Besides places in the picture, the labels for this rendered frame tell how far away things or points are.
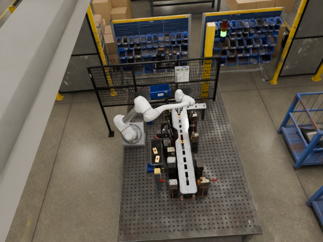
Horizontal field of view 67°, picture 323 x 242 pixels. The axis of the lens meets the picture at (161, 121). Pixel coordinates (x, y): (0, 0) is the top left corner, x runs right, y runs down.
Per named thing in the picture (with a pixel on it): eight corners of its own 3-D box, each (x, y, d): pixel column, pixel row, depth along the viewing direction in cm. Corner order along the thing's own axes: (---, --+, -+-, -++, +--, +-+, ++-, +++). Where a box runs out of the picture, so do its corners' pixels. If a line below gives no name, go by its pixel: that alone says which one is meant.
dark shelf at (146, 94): (193, 98, 367) (193, 97, 365) (134, 102, 368) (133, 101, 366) (191, 88, 382) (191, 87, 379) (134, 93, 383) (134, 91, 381)
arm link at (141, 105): (118, 134, 332) (109, 121, 331) (127, 128, 342) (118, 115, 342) (145, 112, 273) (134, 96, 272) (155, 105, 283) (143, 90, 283)
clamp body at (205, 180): (208, 197, 296) (211, 183, 268) (196, 198, 296) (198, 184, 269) (207, 188, 303) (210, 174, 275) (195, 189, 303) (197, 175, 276)
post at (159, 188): (163, 191, 304) (160, 174, 271) (156, 191, 304) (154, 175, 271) (162, 186, 309) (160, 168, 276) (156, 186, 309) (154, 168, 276)
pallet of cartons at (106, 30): (127, 68, 592) (118, 28, 513) (93, 73, 589) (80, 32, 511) (126, 42, 671) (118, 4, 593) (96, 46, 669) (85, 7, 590)
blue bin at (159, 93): (170, 96, 368) (170, 90, 358) (151, 99, 367) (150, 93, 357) (168, 89, 379) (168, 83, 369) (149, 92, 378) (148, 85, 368)
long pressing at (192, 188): (199, 193, 269) (199, 192, 268) (179, 194, 270) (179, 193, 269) (185, 105, 360) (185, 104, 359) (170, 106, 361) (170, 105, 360)
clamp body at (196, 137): (199, 152, 339) (200, 137, 313) (190, 152, 339) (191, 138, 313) (198, 147, 345) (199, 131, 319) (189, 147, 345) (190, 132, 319)
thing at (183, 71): (189, 81, 371) (190, 65, 348) (174, 82, 371) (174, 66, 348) (189, 80, 372) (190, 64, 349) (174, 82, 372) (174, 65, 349)
